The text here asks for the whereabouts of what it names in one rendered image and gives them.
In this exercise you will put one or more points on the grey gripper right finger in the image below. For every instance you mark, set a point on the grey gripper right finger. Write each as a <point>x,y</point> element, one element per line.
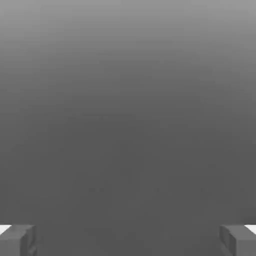
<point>240,240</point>

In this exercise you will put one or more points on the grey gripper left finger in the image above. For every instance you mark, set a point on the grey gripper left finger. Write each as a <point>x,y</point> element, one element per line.
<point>16,240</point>

